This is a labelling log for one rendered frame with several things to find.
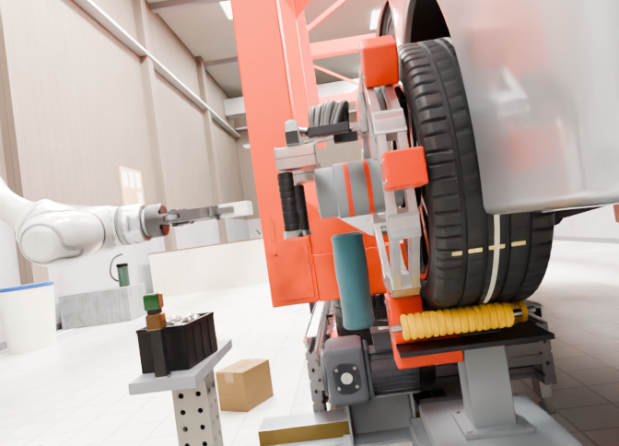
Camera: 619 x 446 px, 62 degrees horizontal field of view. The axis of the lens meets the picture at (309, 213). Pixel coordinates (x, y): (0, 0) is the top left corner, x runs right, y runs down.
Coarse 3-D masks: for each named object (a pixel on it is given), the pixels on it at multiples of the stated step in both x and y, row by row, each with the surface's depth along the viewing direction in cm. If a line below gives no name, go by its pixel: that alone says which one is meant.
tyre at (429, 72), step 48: (432, 48) 112; (432, 96) 101; (432, 144) 99; (432, 192) 99; (480, 192) 99; (432, 240) 105; (480, 240) 101; (528, 240) 102; (432, 288) 115; (480, 288) 111; (528, 288) 112
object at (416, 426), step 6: (414, 420) 153; (420, 420) 153; (414, 426) 153; (420, 426) 152; (414, 432) 143; (420, 432) 148; (414, 438) 144; (420, 438) 144; (426, 438) 144; (414, 444) 147; (420, 444) 140; (426, 444) 140
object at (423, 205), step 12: (396, 84) 126; (408, 108) 126; (408, 120) 135; (408, 132) 134; (408, 144) 133; (420, 192) 137; (420, 204) 128; (420, 216) 133; (420, 240) 136; (420, 252) 144; (420, 264) 138; (420, 276) 132
